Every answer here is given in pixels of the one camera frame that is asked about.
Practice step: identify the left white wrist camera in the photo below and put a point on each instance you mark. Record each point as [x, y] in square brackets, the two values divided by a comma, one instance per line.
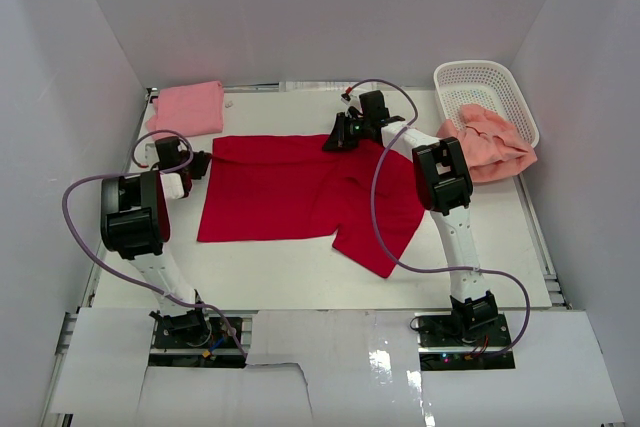
[172, 184]

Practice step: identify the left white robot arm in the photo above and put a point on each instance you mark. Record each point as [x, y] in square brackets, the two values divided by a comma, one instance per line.
[135, 224]

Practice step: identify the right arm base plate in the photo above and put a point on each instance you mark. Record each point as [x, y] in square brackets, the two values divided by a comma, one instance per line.
[444, 347]

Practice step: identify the salmon t shirt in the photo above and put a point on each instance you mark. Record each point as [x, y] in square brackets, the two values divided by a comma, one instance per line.
[492, 147]

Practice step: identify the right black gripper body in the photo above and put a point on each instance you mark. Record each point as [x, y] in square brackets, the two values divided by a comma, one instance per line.
[358, 128]

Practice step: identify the papers at table back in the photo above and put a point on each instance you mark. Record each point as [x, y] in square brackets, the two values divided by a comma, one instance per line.
[335, 86]

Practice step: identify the red t shirt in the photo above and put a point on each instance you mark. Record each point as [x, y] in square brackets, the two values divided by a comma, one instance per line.
[268, 188]

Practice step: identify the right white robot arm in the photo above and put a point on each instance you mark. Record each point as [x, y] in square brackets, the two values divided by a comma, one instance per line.
[444, 188]

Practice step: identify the folded pink t shirt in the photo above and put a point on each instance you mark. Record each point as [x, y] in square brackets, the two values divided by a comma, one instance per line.
[191, 110]

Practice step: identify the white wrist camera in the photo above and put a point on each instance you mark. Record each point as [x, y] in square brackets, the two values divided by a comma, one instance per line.
[353, 105]
[172, 184]

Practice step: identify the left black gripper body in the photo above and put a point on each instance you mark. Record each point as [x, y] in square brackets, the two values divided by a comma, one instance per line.
[197, 167]

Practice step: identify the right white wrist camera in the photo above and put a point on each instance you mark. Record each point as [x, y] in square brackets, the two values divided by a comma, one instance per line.
[353, 105]

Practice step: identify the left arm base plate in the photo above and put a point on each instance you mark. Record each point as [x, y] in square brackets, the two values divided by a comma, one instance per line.
[213, 349]

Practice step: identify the white plastic basket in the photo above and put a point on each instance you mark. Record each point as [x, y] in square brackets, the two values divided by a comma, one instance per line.
[485, 83]

